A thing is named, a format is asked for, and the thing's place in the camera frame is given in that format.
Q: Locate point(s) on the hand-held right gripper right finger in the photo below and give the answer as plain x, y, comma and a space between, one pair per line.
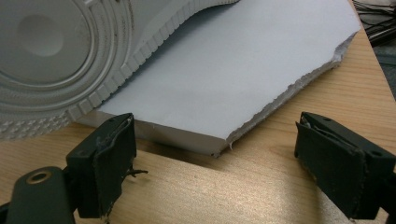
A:
339, 168

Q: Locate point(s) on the white leather sneaker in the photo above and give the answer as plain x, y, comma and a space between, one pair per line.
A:
56, 53

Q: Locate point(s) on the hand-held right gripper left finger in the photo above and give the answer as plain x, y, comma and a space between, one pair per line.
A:
106, 168

